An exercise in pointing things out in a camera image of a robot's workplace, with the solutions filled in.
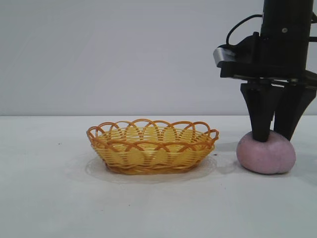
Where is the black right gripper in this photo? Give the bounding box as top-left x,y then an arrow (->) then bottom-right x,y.
217,0 -> 317,142

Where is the pink peach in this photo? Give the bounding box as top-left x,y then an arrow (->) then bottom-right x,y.
236,130 -> 297,175

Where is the yellow woven plastic basket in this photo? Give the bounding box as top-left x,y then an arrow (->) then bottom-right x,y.
86,118 -> 220,176

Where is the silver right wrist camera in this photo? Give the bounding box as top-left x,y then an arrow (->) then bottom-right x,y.
212,32 -> 261,68

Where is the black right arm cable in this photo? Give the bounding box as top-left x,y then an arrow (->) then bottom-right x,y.
226,14 -> 264,47

